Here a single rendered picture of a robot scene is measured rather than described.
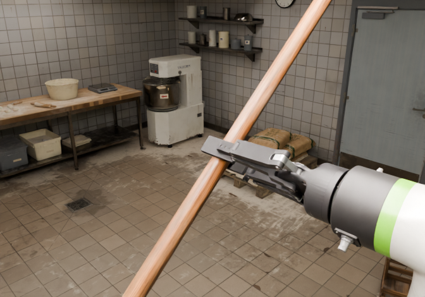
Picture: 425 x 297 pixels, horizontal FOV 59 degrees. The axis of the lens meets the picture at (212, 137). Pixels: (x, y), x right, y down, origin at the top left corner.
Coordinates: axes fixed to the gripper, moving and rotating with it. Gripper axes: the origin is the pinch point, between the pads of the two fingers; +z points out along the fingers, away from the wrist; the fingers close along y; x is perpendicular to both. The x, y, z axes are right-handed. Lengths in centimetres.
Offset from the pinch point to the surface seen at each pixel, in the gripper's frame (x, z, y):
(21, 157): -29, 425, 189
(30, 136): -1, 471, 202
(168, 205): 15, 251, 270
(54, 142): 8, 423, 210
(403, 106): 241, 89, 328
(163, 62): 184, 387, 245
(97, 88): 104, 442, 219
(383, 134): 217, 104, 356
